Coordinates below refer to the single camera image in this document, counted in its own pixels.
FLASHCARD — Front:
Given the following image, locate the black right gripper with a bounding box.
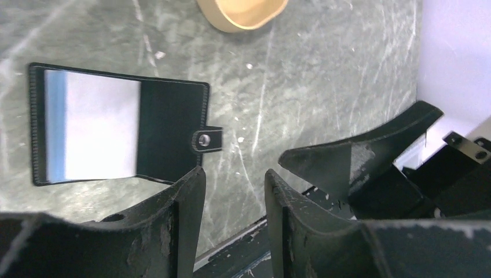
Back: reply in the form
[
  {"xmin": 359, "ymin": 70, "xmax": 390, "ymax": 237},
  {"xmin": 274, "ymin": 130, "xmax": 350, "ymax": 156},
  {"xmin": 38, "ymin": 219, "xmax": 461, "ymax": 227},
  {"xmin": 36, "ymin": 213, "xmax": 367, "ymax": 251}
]
[{"xmin": 278, "ymin": 101, "xmax": 490, "ymax": 220}]

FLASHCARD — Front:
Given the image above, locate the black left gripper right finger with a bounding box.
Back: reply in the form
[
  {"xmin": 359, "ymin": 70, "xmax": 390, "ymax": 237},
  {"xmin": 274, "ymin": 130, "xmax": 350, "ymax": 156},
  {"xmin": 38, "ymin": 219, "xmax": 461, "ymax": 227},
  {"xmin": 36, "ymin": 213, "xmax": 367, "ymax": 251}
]
[{"xmin": 265, "ymin": 169, "xmax": 490, "ymax": 277}]

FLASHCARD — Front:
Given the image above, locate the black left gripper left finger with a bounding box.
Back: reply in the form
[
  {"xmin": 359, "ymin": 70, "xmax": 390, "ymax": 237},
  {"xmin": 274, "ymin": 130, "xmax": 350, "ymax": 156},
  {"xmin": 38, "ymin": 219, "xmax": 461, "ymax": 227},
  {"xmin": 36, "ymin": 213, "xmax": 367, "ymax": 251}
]
[{"xmin": 1, "ymin": 167, "xmax": 206, "ymax": 277}]

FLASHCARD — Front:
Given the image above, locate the black leather card holder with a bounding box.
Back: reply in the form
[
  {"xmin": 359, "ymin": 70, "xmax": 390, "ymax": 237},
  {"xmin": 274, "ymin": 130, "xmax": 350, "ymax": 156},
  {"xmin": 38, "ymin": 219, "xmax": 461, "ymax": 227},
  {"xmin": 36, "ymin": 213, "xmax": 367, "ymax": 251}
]
[{"xmin": 27, "ymin": 63, "xmax": 223, "ymax": 186}]

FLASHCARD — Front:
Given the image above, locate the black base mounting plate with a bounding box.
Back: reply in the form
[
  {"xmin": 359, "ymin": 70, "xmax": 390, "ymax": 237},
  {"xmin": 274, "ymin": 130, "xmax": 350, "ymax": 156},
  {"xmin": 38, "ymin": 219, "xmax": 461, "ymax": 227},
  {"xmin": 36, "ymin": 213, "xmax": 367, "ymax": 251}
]
[{"xmin": 193, "ymin": 186, "xmax": 346, "ymax": 278}]

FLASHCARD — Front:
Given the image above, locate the beige oval plastic tray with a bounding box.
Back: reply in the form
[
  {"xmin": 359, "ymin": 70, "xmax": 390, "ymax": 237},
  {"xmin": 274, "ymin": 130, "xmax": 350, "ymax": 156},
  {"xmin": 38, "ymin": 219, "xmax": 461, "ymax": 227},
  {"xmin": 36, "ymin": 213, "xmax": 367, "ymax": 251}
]
[{"xmin": 197, "ymin": 0, "xmax": 288, "ymax": 33}]

